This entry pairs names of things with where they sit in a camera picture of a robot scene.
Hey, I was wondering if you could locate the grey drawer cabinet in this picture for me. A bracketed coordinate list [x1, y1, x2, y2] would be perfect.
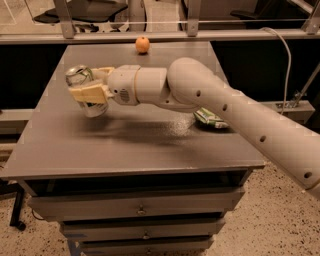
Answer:
[0, 41, 266, 256]

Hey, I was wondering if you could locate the black office chair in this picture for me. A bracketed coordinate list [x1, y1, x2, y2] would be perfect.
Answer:
[33, 0, 128, 32]

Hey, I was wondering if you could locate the metal railing frame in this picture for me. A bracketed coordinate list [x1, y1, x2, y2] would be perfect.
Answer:
[0, 0, 320, 44]

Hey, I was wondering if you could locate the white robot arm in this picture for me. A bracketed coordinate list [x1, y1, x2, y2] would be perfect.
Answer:
[65, 57, 320, 199]

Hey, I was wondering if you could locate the top grey drawer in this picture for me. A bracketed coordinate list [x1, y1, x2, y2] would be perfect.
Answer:
[29, 187, 244, 221]

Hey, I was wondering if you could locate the black stand leg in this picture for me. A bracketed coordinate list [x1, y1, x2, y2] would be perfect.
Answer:
[0, 179, 26, 231]

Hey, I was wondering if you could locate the bottom grey drawer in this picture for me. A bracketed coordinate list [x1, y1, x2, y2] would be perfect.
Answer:
[80, 236, 213, 256]

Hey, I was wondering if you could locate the orange fruit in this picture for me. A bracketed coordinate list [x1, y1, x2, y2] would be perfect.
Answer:
[135, 37, 150, 54]

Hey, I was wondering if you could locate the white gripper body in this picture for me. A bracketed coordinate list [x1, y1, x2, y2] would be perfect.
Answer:
[108, 65, 140, 106]

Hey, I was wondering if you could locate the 7up soda can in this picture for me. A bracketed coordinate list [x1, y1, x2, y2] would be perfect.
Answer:
[65, 65, 108, 118]

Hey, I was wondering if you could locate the middle grey drawer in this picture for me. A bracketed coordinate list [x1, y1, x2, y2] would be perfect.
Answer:
[62, 218, 225, 242]

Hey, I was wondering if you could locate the grey drawer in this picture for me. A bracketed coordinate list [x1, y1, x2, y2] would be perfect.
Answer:
[80, 236, 213, 256]
[29, 187, 244, 221]
[62, 218, 225, 242]

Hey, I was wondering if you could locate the white cable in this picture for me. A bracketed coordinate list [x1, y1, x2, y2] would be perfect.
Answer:
[260, 27, 293, 116]

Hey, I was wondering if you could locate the green chip bag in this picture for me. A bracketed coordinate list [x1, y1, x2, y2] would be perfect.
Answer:
[193, 108, 229, 129]

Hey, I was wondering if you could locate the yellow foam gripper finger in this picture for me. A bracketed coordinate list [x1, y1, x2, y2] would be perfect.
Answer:
[69, 83, 113, 104]
[91, 67, 115, 82]

